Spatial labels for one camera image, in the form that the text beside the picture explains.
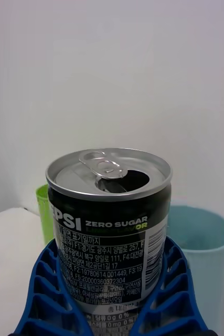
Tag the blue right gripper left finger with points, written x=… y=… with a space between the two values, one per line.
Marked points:
x=47 y=299

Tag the pale blue plastic bin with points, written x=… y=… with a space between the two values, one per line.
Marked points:
x=208 y=252

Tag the yellow-green plastic bin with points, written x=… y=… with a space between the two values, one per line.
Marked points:
x=45 y=212

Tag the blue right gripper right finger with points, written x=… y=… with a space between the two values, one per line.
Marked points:
x=174 y=296

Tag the black drink can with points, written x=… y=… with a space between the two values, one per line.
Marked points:
x=109 y=231

